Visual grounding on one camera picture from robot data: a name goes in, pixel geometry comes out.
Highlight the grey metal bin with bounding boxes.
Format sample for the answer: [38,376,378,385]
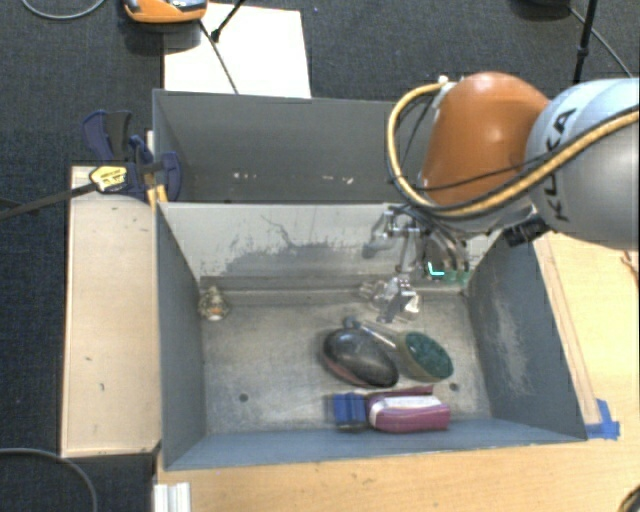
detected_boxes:
[151,88,589,472]

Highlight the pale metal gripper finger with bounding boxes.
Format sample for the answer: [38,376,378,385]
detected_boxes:
[358,280,387,303]
[375,276,422,324]

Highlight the blue ribbed block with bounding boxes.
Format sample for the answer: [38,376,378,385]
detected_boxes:
[329,391,372,432]

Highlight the clear glass thing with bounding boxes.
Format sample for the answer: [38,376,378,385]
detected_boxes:
[196,285,232,322]

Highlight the maroon and white box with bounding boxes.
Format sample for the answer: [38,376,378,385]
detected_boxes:
[366,385,452,434]

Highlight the pale wood flat board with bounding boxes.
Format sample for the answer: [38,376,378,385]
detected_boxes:
[59,164,164,459]

